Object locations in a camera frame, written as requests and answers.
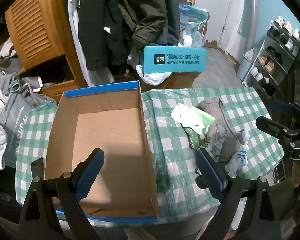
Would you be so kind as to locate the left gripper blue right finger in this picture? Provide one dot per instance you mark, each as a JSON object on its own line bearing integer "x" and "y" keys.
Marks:
{"x": 212, "y": 173}

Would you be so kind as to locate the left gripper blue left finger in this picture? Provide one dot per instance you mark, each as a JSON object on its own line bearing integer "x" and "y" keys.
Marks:
{"x": 86, "y": 172}

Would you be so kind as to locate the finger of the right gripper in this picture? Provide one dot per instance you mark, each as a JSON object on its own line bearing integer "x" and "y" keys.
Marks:
{"x": 282, "y": 108}
{"x": 271, "y": 127}

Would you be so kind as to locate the white blue striped sock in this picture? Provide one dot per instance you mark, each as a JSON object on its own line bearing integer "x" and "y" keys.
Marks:
{"x": 237, "y": 161}

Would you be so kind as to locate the green sparkly knit cloth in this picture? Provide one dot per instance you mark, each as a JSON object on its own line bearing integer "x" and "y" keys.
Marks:
{"x": 195, "y": 141}

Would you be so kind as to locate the long grey knit sock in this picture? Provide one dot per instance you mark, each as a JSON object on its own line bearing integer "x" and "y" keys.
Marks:
{"x": 231, "y": 144}

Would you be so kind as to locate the white green plastic pouch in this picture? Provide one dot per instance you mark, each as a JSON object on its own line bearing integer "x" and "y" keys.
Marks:
{"x": 192, "y": 117}

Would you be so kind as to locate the person right hand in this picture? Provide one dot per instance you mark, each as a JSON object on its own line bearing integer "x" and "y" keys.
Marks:
{"x": 295, "y": 175}

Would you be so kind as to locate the open cardboard shoe box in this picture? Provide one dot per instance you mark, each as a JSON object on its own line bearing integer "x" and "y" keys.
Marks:
{"x": 106, "y": 123}

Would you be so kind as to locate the green checkered tablecloth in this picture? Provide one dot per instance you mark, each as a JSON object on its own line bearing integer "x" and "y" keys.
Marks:
{"x": 179, "y": 197}

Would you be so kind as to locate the grey shoe rack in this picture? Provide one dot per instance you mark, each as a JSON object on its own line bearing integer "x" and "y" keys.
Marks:
{"x": 266, "y": 67}

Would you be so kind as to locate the grey tote bag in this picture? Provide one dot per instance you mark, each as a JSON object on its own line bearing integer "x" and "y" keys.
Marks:
{"x": 12, "y": 119}

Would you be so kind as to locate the brown cardboard box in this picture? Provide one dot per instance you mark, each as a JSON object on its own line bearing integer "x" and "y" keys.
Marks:
{"x": 174, "y": 81}

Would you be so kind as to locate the white plastic bag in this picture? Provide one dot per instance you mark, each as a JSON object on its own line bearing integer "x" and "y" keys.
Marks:
{"x": 153, "y": 79}

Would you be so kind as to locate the blue plastic bag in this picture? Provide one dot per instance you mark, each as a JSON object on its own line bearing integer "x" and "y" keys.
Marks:
{"x": 193, "y": 21}

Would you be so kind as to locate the teal shoe box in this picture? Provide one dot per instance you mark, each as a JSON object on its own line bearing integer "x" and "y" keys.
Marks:
{"x": 172, "y": 59}

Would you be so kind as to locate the pile of grey clothes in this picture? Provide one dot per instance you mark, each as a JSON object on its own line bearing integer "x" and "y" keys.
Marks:
{"x": 29, "y": 87}

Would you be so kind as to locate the wooden louvered wardrobe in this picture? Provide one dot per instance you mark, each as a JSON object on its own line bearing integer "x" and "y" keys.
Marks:
{"x": 41, "y": 35}

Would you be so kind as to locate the hanging dark jackets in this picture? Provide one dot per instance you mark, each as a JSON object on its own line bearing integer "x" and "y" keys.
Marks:
{"x": 110, "y": 35}

